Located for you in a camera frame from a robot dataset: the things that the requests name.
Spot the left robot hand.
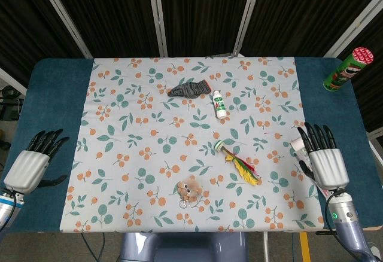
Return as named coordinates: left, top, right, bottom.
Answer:
left=3, top=129, right=70, bottom=196

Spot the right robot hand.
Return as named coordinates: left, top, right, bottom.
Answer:
left=297, top=121, right=350, bottom=191

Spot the yellow red feather toy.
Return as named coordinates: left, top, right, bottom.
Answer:
left=214, top=140, right=260, bottom=187

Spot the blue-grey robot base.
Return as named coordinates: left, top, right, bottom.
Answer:
left=118, top=231, right=250, bottom=262

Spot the floral paper box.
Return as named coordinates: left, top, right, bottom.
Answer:
left=290, top=136, right=314, bottom=173

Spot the green Pringles can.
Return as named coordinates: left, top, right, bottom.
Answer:
left=322, top=46, right=375, bottom=92

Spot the small white plastic bottle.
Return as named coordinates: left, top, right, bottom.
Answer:
left=212, top=90, right=228, bottom=120

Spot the floral patterned tablecloth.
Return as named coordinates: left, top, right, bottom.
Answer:
left=59, top=56, right=326, bottom=233

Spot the blue table mat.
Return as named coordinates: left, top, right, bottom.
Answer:
left=1, top=56, right=372, bottom=234

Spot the grey striped sock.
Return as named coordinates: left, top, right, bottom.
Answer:
left=167, top=80, right=212, bottom=100

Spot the dark folding screen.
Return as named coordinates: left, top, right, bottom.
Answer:
left=0, top=0, right=383, bottom=134

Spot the brown plush keychain toy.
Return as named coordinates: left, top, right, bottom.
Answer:
left=175, top=176, right=203, bottom=209

